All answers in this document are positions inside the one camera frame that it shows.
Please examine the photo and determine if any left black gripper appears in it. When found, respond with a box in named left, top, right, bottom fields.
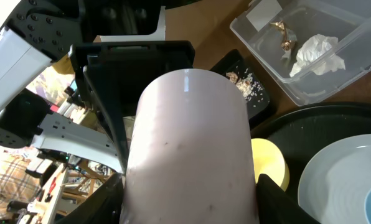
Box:
left=69, top=40, right=195, bottom=170

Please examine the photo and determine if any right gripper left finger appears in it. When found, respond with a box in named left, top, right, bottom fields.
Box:
left=56, top=174, right=124, bottom=224

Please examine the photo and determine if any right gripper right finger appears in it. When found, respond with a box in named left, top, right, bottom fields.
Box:
left=256, top=174, right=319, bottom=224

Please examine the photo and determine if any yellow bowl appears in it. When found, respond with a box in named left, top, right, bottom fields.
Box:
left=251, top=138, right=289, bottom=191

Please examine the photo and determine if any pink plastic cup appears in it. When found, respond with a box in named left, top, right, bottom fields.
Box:
left=120, top=69, right=259, bottom=224

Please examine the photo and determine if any food scraps and rice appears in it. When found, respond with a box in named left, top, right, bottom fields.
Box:
left=225, top=72, right=264, bottom=103

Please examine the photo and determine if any white napkin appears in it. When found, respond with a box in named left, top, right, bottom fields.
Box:
left=289, top=34, right=346, bottom=77

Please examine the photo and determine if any gold foil wrapper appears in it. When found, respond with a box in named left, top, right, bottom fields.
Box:
left=270, top=21, right=298, bottom=52

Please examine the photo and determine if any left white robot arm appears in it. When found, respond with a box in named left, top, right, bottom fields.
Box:
left=0, top=0, right=195, bottom=173

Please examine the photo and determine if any clear plastic waste bin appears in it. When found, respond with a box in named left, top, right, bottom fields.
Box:
left=230, top=0, right=371, bottom=106

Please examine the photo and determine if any grey ceramic plate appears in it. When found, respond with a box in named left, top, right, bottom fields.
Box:
left=298, top=134, right=371, bottom=223

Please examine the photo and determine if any round black serving tray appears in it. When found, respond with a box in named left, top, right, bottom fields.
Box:
left=251, top=102, right=371, bottom=202

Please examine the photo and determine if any black rectangular tray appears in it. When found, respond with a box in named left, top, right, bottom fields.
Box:
left=210, top=49, right=273, bottom=129

